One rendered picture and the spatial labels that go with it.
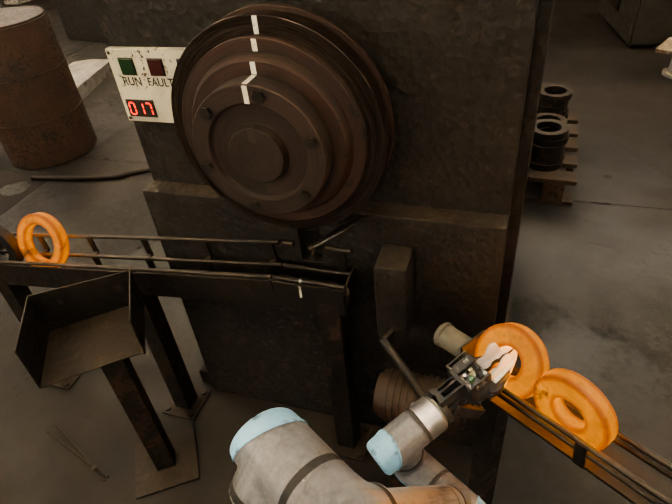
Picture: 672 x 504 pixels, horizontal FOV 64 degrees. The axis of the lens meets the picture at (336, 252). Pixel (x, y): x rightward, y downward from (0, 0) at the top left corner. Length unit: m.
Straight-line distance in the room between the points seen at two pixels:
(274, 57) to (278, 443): 0.66
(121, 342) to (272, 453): 0.79
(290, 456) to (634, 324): 1.80
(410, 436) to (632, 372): 1.28
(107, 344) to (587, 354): 1.64
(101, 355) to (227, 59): 0.82
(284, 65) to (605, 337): 1.68
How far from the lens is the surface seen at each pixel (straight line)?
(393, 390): 1.34
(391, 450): 1.06
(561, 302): 2.39
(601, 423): 1.06
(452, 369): 1.09
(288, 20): 1.03
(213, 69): 1.10
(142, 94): 1.44
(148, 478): 1.98
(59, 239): 1.85
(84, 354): 1.55
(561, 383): 1.07
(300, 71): 1.02
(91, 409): 2.25
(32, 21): 3.88
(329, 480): 0.77
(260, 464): 0.82
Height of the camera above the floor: 1.60
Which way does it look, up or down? 38 degrees down
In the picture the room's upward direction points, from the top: 6 degrees counter-clockwise
